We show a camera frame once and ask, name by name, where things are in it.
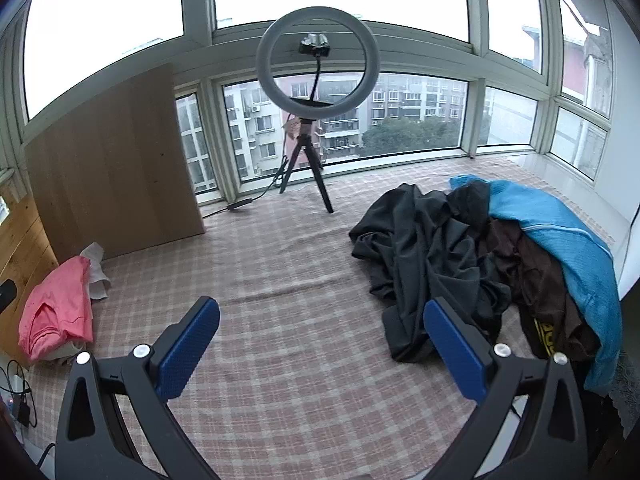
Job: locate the light wooden board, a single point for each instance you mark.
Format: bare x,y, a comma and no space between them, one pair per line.
115,160

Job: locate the white window sill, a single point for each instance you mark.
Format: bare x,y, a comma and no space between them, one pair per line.
575,185

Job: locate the blue garment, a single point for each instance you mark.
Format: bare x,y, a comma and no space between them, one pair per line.
560,225

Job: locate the brown garment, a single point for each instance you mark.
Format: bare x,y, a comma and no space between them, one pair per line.
540,280

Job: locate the black tripod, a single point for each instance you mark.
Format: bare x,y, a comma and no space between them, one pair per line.
305,147

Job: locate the plaid bedsheet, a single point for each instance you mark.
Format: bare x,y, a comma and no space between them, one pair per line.
300,285

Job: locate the white window frame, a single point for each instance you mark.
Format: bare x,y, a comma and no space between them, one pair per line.
197,5

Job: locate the pine wood panel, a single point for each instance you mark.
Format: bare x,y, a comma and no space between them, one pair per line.
25,250

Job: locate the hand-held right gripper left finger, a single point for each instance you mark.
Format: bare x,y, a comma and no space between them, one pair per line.
187,350

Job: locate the grey lace cloth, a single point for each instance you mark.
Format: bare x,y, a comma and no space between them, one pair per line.
625,390

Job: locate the pink paper tag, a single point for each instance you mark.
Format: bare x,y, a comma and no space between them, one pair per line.
290,128

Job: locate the black power adapter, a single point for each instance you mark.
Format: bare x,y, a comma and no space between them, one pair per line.
23,413

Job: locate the apartment buildings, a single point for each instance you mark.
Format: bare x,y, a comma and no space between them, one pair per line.
340,125

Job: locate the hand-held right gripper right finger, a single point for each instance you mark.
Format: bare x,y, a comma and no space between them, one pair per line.
457,355

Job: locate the white cloth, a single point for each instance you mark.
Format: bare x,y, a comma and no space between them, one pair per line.
97,280

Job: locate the black garment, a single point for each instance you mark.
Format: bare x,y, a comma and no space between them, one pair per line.
425,240

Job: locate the pink garment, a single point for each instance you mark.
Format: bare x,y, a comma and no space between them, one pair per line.
60,300

